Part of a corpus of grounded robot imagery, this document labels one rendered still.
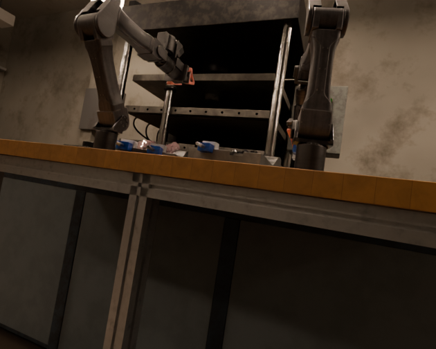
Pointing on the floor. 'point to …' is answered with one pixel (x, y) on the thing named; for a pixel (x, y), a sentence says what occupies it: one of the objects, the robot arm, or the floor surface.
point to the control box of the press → (338, 99)
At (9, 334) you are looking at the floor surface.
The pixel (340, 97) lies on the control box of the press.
